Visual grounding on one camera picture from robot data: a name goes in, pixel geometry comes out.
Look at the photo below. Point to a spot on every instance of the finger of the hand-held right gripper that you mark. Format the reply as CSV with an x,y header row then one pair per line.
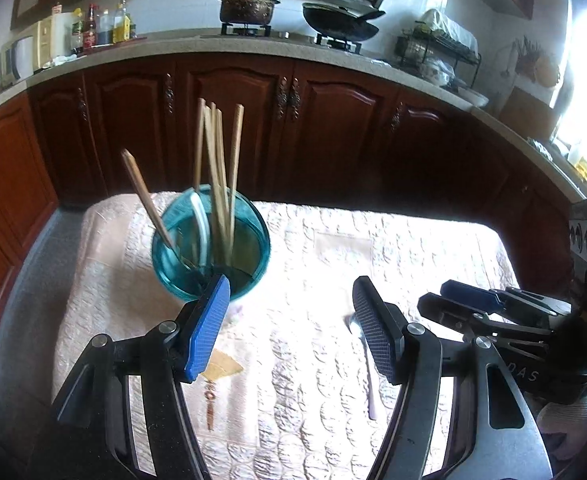
x,y
448,317
468,292

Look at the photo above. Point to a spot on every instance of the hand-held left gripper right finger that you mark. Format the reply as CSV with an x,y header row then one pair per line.
x,y
373,330

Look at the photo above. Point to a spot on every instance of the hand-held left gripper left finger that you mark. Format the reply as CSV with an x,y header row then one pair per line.
x,y
208,325

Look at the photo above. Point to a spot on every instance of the steel spoon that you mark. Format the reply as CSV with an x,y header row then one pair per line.
x,y
371,390

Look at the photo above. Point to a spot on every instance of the floral utensil holder teal rim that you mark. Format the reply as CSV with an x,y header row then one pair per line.
x,y
246,240

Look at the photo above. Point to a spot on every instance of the wooden cutting board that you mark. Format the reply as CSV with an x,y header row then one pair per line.
x,y
526,112

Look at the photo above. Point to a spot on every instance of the white bowl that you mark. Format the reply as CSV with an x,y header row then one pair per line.
x,y
473,96

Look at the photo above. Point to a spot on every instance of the wooden kitchen base cabinets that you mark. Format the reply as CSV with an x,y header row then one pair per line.
x,y
323,125

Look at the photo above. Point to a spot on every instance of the grey stone countertop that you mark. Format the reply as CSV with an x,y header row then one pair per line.
x,y
173,46

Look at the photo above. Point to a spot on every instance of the gas stove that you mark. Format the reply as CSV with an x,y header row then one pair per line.
x,y
283,36

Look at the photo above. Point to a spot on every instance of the black wok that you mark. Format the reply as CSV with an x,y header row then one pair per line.
x,y
341,22

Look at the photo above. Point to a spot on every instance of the dark sauce bottle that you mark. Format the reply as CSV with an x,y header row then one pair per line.
x,y
105,30

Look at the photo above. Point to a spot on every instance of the yellow oil bottle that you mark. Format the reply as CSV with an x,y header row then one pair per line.
x,y
122,22

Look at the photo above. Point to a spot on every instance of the red label sauce bottle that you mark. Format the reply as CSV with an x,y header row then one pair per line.
x,y
90,30

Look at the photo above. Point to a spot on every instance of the brown cooking pot with lid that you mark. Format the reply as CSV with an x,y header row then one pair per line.
x,y
248,7

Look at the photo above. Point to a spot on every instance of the green glass bottle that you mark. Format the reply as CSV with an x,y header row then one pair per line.
x,y
77,32

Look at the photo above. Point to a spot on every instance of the cream countertop appliance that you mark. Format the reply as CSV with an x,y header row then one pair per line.
x,y
51,40

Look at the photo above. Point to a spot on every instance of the cream microwave oven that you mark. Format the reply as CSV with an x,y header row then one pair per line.
x,y
18,60

